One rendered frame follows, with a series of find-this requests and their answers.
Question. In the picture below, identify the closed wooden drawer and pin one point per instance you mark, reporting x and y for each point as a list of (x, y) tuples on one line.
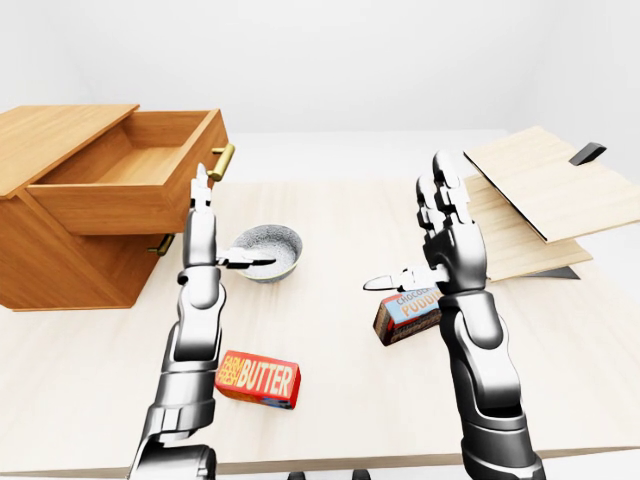
[(117, 270)]

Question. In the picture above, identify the grey speckled bowl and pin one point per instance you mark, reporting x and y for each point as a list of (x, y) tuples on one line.
[(280, 247)]

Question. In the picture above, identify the large pale wooden board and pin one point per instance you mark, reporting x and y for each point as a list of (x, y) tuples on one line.
[(555, 185)]

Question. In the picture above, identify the wooden cabinet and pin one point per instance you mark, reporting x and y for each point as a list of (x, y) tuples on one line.
[(35, 270)]

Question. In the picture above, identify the open wooden drawer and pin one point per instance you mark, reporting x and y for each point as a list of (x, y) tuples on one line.
[(110, 205)]

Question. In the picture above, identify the small dark shape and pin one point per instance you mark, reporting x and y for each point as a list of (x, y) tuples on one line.
[(296, 476), (360, 475)]

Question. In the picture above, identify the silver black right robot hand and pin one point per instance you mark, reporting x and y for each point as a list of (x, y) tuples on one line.
[(457, 255)]

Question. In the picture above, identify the chocolate pudding box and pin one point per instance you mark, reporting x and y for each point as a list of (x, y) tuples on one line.
[(407, 315)]

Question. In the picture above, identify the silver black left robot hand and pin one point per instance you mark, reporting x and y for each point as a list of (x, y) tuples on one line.
[(200, 240)]

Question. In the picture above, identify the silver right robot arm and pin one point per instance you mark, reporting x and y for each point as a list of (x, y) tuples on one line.
[(480, 360)]

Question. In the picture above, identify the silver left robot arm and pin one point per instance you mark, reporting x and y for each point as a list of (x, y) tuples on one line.
[(192, 340)]

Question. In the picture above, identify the red butter box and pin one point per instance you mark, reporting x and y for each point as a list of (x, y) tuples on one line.
[(265, 380)]

